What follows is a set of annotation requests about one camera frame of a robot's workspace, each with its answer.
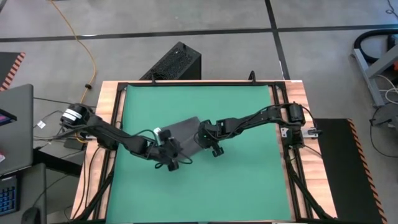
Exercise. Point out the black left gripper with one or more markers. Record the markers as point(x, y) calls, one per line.
point(169, 151)

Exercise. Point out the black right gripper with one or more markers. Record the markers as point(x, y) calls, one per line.
point(210, 137)

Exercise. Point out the grey woven towel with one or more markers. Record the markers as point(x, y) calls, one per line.
point(186, 130)

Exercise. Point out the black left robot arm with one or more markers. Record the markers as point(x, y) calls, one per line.
point(109, 133)

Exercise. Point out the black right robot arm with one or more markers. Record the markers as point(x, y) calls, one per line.
point(255, 118)

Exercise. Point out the green table mat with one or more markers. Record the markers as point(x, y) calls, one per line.
point(248, 186)

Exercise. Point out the black computer tower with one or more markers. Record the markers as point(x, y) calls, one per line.
point(177, 62)

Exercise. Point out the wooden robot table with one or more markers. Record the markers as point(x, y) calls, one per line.
point(107, 91)

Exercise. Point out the black power adapter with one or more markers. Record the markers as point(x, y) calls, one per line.
point(74, 144)

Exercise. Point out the black mat orange striped edge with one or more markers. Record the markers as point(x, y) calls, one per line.
point(342, 174)
point(7, 67)

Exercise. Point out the dark grey desk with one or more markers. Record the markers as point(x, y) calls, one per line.
point(34, 193)

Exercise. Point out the grey closed laptop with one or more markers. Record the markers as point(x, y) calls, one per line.
point(21, 140)

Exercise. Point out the black computer mouse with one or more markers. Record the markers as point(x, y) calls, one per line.
point(31, 216)

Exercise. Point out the black screen device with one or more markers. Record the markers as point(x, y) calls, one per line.
point(6, 118)

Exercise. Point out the grey metal stand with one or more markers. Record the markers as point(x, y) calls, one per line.
point(368, 77)

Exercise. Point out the backlit black keyboard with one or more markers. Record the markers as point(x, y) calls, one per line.
point(7, 196)

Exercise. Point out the black metal table frame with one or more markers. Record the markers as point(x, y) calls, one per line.
point(217, 83)

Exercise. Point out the black frame clamp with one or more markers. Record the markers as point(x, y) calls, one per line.
point(153, 79)
point(252, 77)

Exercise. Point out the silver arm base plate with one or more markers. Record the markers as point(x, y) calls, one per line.
point(312, 132)

